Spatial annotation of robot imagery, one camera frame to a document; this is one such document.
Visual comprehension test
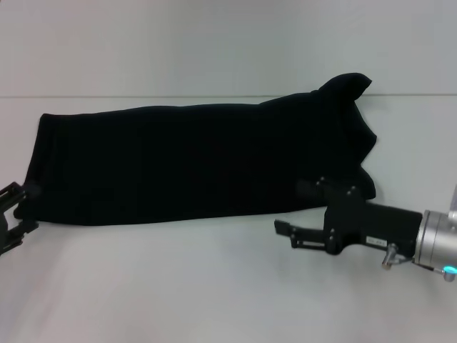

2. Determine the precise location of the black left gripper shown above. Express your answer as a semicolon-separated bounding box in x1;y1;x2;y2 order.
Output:
0;181;43;257

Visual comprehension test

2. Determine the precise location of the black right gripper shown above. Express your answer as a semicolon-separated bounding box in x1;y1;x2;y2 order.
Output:
273;176;425;257

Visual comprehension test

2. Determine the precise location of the black shirt with FREE print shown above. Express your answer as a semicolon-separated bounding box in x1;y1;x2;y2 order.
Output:
26;72;378;228

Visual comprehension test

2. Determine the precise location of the silver cable plug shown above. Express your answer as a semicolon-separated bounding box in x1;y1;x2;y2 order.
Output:
380;242;401;269

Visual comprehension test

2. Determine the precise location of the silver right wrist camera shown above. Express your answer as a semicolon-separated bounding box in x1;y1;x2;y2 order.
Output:
448;183;457;219

